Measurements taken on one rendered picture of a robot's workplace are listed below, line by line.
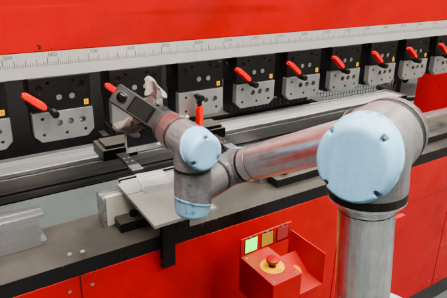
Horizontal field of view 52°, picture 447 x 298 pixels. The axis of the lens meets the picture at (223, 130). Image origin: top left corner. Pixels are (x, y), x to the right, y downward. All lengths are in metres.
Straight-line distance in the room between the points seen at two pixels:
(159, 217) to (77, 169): 0.49
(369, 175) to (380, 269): 0.17
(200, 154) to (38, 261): 0.63
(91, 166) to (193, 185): 0.76
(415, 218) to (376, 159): 1.61
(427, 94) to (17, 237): 2.58
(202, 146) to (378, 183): 0.34
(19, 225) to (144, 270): 0.36
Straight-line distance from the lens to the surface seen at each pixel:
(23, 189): 1.60
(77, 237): 1.39
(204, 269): 1.51
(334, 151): 0.66
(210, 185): 0.93
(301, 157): 0.88
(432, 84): 3.20
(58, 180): 1.61
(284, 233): 1.51
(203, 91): 1.38
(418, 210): 2.24
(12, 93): 1.77
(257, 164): 0.94
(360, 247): 0.73
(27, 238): 1.37
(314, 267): 1.50
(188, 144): 0.85
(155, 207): 1.25
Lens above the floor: 1.62
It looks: 20 degrees down
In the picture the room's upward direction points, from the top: 1 degrees clockwise
